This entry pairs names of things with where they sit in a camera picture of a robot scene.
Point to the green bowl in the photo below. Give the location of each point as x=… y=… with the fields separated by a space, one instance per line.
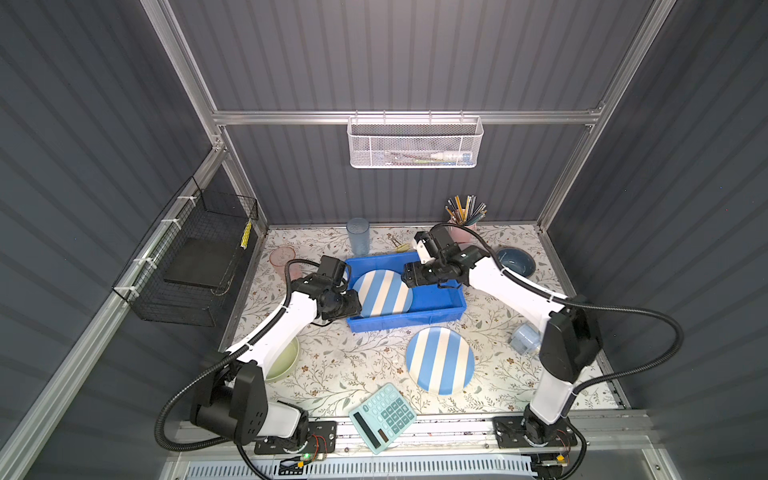
x=285 y=362

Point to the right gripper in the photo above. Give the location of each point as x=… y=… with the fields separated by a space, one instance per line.
x=412 y=275

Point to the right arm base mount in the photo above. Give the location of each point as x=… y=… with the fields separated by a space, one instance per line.
x=528 y=430

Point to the black wire basket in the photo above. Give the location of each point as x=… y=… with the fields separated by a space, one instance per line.
x=197 y=212

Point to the blue translucent tumbler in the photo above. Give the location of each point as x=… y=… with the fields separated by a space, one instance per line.
x=358 y=231

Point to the blue plastic bin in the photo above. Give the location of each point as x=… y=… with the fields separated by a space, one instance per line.
x=431 y=304

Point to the small light blue cup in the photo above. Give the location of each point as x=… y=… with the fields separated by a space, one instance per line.
x=526 y=340

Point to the yellow tag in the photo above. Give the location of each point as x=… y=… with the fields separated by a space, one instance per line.
x=246 y=235

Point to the pens in white basket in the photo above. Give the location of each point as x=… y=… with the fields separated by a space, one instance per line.
x=449 y=158

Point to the brass clip on table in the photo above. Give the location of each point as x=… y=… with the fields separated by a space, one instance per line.
x=399 y=246

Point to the pencils bundle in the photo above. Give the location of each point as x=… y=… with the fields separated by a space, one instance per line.
x=465 y=212

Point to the blue white striped plate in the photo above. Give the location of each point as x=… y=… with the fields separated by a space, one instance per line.
x=382 y=293

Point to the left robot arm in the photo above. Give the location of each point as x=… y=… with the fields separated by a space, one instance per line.
x=232 y=402

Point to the pink pencil cup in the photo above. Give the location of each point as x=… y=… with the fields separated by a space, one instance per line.
x=463 y=235

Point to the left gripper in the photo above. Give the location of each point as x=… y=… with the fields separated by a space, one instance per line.
x=353 y=308

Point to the teal calculator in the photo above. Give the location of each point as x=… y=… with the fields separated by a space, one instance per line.
x=382 y=418

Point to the blue grey bowl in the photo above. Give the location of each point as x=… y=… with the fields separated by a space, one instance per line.
x=518 y=261

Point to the white wire mesh basket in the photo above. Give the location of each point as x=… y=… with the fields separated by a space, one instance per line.
x=369 y=136

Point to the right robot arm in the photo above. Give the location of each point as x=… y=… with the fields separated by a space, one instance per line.
x=570 y=339

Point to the black slab in basket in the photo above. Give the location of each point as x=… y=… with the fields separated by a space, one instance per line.
x=201 y=263

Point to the pink translucent tumbler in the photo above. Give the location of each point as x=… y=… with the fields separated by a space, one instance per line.
x=280 y=257

